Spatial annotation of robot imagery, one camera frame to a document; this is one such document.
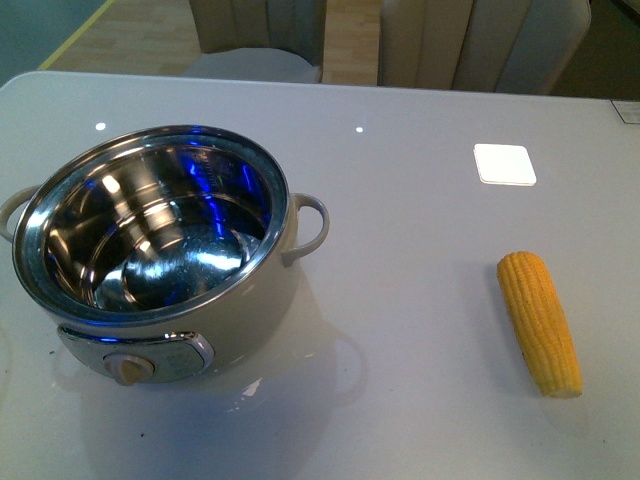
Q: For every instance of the yellow corn cob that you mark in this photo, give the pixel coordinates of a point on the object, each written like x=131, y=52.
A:
x=540, y=325

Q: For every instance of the right beige upholstered chair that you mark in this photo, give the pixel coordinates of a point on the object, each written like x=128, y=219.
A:
x=514, y=47

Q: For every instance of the left beige upholstered chair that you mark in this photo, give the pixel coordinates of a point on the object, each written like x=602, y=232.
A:
x=278, y=41

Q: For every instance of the grey label sticker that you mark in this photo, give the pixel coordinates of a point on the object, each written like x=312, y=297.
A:
x=628, y=111

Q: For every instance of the cream electric cooking pot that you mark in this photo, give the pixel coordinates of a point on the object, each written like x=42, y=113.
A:
x=162, y=253

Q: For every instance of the beige upholstered chair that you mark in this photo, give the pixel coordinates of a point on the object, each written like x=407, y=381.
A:
x=514, y=47
x=278, y=41

